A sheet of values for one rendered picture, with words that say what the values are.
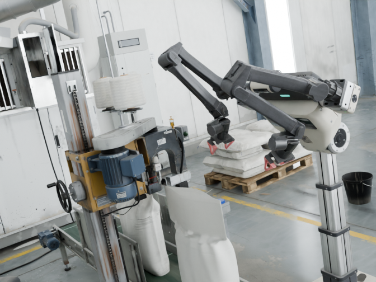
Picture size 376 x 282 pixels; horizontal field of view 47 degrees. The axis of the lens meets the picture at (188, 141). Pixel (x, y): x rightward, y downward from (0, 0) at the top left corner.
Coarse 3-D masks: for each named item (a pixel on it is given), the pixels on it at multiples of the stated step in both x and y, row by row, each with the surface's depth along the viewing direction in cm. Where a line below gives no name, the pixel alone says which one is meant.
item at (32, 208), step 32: (0, 64) 448; (64, 64) 493; (0, 96) 458; (0, 128) 452; (32, 128) 471; (96, 128) 512; (0, 160) 454; (32, 160) 473; (64, 160) 493; (0, 192) 457; (32, 192) 476; (0, 224) 459; (32, 224) 479; (64, 224) 502
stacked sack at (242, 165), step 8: (264, 152) 532; (224, 160) 534; (232, 160) 526; (240, 160) 518; (248, 160) 515; (256, 160) 514; (224, 168) 532; (232, 168) 519; (240, 168) 508; (248, 168) 506
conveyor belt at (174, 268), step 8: (72, 224) 403; (72, 232) 383; (120, 232) 364; (80, 240) 363; (168, 256) 305; (176, 256) 303; (176, 264) 292; (144, 272) 288; (168, 272) 283; (176, 272) 281; (152, 280) 277; (160, 280) 275; (168, 280) 273; (176, 280) 271
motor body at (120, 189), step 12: (108, 156) 209; (120, 156) 211; (108, 168) 211; (120, 168) 212; (108, 180) 213; (120, 180) 212; (132, 180) 218; (108, 192) 215; (120, 192) 212; (132, 192) 215
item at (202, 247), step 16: (176, 192) 237; (192, 192) 230; (176, 208) 233; (192, 208) 217; (208, 208) 211; (176, 224) 239; (192, 224) 221; (208, 224) 214; (224, 224) 206; (176, 240) 238; (192, 240) 224; (208, 240) 216; (224, 240) 210; (192, 256) 225; (208, 256) 215; (224, 256) 215; (192, 272) 229; (208, 272) 217; (224, 272) 214
